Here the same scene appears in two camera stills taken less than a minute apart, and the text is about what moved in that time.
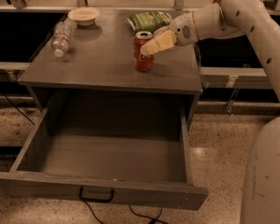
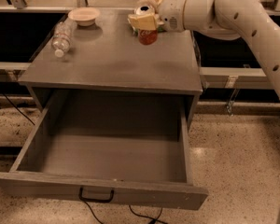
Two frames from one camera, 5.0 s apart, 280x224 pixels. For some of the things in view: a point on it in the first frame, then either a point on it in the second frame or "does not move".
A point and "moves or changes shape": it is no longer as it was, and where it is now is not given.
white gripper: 183,28 to 171,12
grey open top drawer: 126,148 does not move
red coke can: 143,63 moves or changes shape
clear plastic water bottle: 63,35 does not move
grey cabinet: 85,77 does not move
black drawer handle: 80,195 does not move
